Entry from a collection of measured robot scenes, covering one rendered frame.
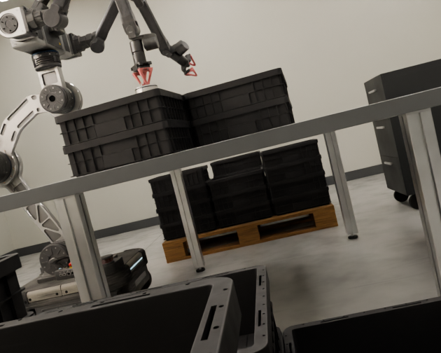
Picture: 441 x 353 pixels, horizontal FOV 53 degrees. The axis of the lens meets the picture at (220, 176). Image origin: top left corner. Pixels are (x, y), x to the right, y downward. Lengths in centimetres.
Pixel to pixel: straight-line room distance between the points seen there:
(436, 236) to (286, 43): 411
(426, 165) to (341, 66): 402
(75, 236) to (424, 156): 91
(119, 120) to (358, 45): 396
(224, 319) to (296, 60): 489
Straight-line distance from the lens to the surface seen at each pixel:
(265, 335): 49
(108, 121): 157
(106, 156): 157
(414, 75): 306
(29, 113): 260
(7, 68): 589
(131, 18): 210
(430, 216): 120
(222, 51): 512
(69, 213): 125
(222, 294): 29
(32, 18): 224
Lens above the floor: 68
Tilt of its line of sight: 3 degrees down
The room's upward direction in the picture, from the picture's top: 14 degrees counter-clockwise
